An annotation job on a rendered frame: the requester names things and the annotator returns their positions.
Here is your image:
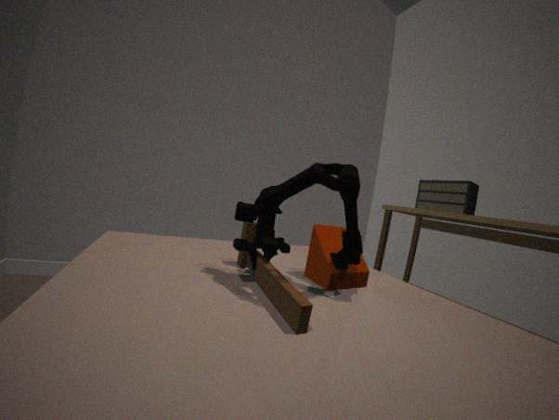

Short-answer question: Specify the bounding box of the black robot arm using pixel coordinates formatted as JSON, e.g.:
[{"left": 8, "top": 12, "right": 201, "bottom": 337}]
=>
[{"left": 234, "top": 164, "right": 363, "bottom": 269}]

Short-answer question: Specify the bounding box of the brown wooden post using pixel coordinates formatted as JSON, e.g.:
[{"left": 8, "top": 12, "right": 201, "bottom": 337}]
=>
[{"left": 238, "top": 222, "right": 257, "bottom": 269}]

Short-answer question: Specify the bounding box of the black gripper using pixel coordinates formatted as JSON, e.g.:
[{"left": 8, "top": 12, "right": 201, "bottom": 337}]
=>
[{"left": 233, "top": 225, "right": 291, "bottom": 270}]

